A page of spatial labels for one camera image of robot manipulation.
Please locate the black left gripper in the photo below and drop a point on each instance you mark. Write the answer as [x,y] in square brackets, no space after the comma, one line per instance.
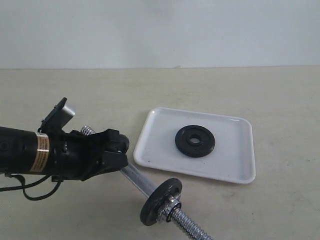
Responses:
[80,157]

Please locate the black round disc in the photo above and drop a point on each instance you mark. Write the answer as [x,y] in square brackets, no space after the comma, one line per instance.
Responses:
[124,143]

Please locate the chrome threaded dumbbell bar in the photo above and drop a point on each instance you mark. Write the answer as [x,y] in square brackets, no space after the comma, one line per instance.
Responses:
[178,217]

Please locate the black weight plate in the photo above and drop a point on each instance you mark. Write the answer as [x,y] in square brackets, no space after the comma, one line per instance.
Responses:
[195,141]
[149,211]

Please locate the chrome collar nut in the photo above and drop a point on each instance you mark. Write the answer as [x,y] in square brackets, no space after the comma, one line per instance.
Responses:
[169,205]

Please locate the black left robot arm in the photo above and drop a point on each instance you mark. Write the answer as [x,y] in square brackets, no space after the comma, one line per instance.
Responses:
[27,152]

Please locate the white rectangular plastic tray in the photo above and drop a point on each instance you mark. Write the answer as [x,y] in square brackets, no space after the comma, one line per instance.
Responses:
[231,160]

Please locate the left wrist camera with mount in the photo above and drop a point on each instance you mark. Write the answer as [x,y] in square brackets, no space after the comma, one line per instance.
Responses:
[58,117]

